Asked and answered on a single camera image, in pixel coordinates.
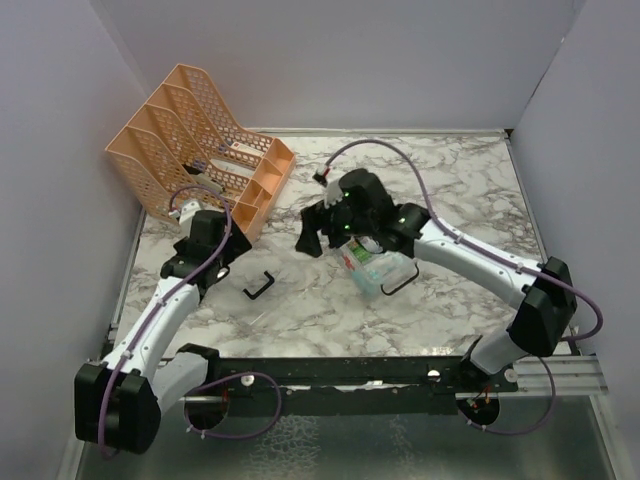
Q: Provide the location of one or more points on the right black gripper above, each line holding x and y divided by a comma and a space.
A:
315, 218

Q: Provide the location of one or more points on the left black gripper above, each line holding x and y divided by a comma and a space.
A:
237, 244

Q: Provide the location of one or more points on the green small medicine box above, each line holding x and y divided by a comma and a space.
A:
359, 252

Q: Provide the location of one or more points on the clear box lid black handle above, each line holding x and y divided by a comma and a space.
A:
246, 297

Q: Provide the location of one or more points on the clear first aid box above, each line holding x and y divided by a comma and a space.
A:
386, 274

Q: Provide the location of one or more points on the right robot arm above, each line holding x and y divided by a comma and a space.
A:
538, 293

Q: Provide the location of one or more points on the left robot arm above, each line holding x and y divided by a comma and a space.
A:
119, 401

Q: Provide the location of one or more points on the dark item in organizer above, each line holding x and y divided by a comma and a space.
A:
209, 176

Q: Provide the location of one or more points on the red white box in organizer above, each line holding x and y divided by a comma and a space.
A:
244, 148

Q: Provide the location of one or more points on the peach plastic file organizer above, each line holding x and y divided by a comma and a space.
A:
186, 120

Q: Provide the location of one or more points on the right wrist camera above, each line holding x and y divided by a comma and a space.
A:
333, 193

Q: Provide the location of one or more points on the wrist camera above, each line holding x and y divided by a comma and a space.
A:
186, 212
333, 193

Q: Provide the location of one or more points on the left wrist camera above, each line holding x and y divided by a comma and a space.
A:
186, 212

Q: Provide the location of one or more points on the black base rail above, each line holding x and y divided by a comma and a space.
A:
344, 386

